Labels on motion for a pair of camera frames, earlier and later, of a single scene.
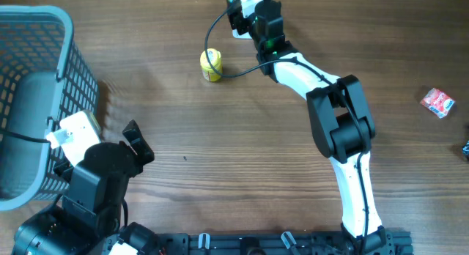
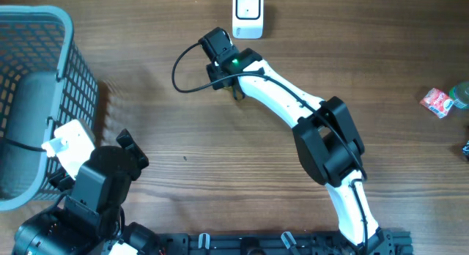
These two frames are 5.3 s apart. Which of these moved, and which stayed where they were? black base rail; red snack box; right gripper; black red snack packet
Moved: right gripper
Stayed: black base rail; red snack box; black red snack packet
